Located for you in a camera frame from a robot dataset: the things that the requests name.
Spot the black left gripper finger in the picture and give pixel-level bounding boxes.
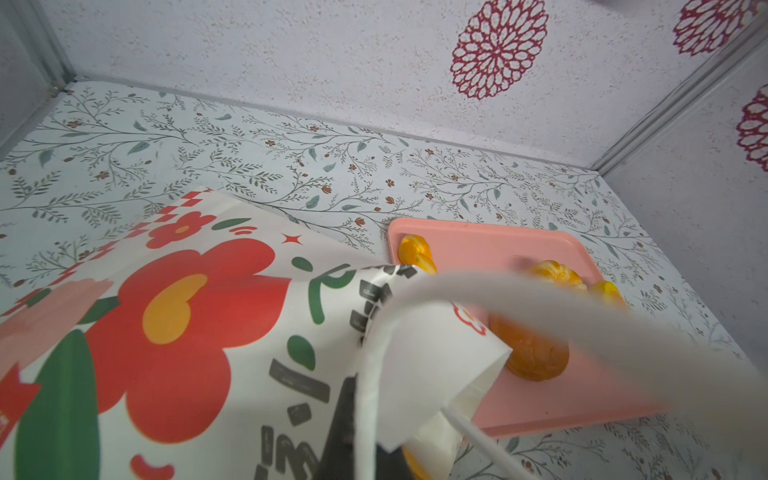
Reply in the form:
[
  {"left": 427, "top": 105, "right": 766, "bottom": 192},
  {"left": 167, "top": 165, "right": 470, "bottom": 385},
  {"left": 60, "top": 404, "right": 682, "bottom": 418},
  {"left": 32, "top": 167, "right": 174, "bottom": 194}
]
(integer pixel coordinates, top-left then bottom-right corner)
[{"left": 313, "top": 376, "right": 414, "bottom": 480}]

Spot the white floral paper bag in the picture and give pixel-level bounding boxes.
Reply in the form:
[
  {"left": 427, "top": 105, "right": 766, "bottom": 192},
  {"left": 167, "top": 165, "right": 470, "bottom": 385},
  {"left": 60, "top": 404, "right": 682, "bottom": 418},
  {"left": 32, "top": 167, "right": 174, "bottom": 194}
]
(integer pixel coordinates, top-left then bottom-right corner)
[{"left": 0, "top": 190, "right": 768, "bottom": 480}]

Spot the round brown bread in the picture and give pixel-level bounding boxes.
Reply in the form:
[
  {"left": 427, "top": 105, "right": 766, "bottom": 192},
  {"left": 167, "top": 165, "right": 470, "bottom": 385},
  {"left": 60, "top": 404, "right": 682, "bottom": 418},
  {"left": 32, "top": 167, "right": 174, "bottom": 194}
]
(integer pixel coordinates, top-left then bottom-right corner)
[{"left": 489, "top": 314, "right": 570, "bottom": 382}]

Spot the long twisted yellow bread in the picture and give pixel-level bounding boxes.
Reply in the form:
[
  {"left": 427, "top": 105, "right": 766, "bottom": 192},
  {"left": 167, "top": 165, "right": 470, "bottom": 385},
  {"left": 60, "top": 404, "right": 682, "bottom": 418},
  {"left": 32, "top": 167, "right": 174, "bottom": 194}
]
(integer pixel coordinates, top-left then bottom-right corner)
[{"left": 398, "top": 235, "right": 438, "bottom": 275}]

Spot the striped round bun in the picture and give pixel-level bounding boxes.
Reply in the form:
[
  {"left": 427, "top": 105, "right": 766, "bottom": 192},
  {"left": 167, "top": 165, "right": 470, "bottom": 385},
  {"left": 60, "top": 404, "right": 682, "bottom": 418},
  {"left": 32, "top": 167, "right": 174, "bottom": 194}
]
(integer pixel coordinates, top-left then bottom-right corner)
[{"left": 526, "top": 260, "right": 588, "bottom": 292}]

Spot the oval yellow bread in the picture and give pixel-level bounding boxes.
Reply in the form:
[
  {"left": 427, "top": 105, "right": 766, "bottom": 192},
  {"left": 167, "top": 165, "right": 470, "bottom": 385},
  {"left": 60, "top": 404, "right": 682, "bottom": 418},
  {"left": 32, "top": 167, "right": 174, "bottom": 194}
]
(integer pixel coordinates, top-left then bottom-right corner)
[{"left": 588, "top": 281, "right": 629, "bottom": 310}]

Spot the pink plastic tray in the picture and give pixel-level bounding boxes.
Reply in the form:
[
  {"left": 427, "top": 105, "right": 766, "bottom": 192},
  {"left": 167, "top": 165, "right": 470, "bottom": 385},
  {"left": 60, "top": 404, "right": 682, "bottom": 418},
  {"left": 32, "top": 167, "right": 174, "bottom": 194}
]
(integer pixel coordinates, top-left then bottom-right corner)
[{"left": 387, "top": 218, "right": 664, "bottom": 438}]

